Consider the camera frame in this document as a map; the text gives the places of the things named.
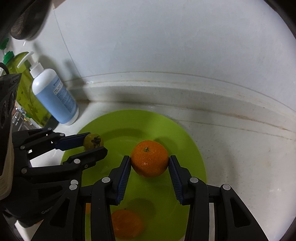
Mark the large orange mandarin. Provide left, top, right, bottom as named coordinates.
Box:
left=111, top=209, right=145, bottom=240

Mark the green dish soap bottle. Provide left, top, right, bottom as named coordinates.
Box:
left=1, top=39, right=58, bottom=129

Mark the white blue pump bottle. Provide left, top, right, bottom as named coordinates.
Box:
left=17, top=52, right=79, bottom=126

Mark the green plate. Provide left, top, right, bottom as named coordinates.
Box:
left=80, top=109, right=207, bottom=240

